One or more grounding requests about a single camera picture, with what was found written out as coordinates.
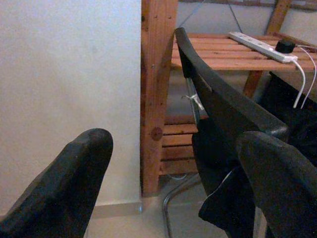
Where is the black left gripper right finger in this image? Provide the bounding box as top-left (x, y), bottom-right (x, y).
top-left (236, 130), bottom-right (317, 238)

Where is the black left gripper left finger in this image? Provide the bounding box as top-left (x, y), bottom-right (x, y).
top-left (0, 128), bottom-right (114, 238)

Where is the black garment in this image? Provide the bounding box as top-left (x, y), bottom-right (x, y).
top-left (192, 119), bottom-right (256, 238)

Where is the black fabric bag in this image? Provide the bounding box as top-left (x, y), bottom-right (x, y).
top-left (257, 71), bottom-right (317, 167)

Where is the white plastic tie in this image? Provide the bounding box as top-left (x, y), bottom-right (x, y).
top-left (181, 93), bottom-right (205, 111)

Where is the black plug adapter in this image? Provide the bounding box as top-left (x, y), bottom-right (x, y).
top-left (275, 39), bottom-right (296, 54)

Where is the white power strip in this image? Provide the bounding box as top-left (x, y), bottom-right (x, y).
top-left (227, 31), bottom-right (299, 64)

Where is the wooden slatted shelf rack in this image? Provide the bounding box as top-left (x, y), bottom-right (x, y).
top-left (140, 0), bottom-right (317, 198)

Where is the white cable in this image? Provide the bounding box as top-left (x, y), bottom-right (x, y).
top-left (291, 59), bottom-right (307, 109)
top-left (296, 44), bottom-right (317, 109)

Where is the black chair with metal frame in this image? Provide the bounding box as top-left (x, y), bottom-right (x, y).
top-left (162, 27), bottom-right (291, 238)

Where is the thin blue cord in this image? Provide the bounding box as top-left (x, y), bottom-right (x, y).
top-left (227, 3), bottom-right (243, 33)
top-left (177, 0), bottom-right (206, 28)

